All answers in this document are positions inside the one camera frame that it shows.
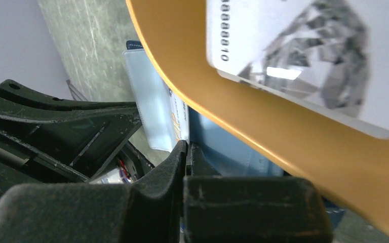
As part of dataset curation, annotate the stack of grey VIP cards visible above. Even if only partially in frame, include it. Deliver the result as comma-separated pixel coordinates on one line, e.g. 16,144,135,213
206,0,389,139

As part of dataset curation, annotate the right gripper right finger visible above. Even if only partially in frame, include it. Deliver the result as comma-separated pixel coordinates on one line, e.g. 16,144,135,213
183,143,333,242

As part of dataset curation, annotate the orange oval tray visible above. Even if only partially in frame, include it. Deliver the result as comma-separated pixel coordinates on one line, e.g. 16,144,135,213
127,1,389,235

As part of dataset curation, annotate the blue leather card holder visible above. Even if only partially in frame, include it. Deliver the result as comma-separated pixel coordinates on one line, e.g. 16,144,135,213
122,40,346,230

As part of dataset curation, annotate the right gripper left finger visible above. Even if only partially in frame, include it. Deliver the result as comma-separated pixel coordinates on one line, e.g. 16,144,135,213
0,140,187,242

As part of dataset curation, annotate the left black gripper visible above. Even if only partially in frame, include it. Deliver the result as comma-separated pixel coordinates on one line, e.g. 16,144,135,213
0,79,154,198

